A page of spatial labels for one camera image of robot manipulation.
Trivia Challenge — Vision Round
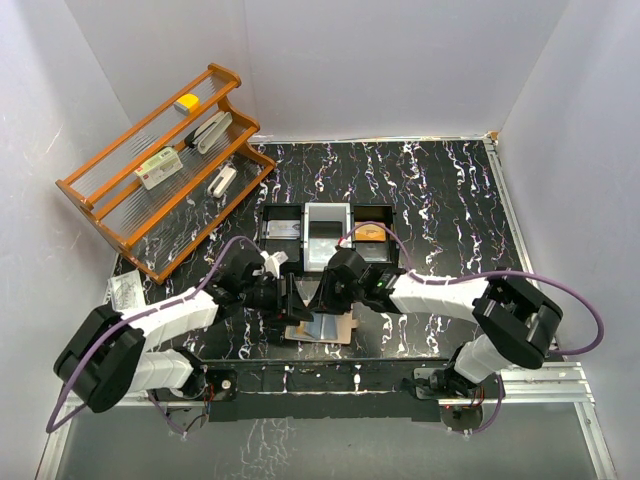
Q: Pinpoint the silver card in left tray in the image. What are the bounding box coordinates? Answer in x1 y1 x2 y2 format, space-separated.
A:
265 219 301 240

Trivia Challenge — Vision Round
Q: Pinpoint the grey card in right tray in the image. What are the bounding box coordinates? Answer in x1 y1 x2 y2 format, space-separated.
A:
355 242 390 263

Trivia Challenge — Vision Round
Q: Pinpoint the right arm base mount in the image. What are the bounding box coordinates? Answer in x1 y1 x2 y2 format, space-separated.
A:
399 367 505 402

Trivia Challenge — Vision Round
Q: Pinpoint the small white stapler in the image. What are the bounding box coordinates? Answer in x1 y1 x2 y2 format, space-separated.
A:
207 165 237 199

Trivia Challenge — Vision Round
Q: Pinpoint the white tray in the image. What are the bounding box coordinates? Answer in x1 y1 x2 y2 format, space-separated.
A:
303 202 352 273

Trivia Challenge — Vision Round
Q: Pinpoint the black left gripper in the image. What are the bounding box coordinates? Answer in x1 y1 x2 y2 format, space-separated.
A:
240 274 312 326

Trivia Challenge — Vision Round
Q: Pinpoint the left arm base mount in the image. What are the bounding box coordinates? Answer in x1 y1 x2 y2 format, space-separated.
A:
151 368 238 403

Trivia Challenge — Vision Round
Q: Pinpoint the black tray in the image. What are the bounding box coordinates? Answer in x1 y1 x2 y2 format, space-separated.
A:
258 203 304 275
352 204 399 266

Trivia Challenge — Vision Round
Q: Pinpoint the black right tray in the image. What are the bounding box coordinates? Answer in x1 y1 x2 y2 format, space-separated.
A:
352 204 399 266

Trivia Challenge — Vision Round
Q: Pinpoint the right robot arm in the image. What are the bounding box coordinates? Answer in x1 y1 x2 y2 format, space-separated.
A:
307 249 563 397

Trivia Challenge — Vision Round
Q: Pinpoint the yellow white tape measure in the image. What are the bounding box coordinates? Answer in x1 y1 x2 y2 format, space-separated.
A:
173 93 200 116

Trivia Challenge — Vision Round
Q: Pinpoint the white printed paper sheet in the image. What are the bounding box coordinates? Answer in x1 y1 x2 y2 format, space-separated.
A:
108 270 146 312

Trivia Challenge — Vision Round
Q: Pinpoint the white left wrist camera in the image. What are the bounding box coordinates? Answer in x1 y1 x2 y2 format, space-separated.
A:
260 250 288 278

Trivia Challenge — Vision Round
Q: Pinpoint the black left tray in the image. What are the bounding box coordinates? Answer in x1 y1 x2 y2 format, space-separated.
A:
258 203 304 275

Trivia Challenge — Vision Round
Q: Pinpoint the white black stapler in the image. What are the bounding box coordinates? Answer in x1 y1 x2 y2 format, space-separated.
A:
184 111 233 155

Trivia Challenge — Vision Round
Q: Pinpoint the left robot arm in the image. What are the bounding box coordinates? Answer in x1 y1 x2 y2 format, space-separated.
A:
53 250 313 413

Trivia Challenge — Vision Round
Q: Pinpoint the aluminium frame rail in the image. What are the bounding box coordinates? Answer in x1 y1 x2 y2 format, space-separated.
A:
37 362 616 480

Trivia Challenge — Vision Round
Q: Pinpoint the white staples box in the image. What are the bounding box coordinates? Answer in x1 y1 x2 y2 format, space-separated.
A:
134 146 183 190

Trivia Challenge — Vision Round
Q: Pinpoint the orange wooden shelf rack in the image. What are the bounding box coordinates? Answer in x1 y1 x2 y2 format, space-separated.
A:
56 63 275 284

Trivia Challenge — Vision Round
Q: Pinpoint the beige leather card holder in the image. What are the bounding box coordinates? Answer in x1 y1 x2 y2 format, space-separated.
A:
284 312 359 345

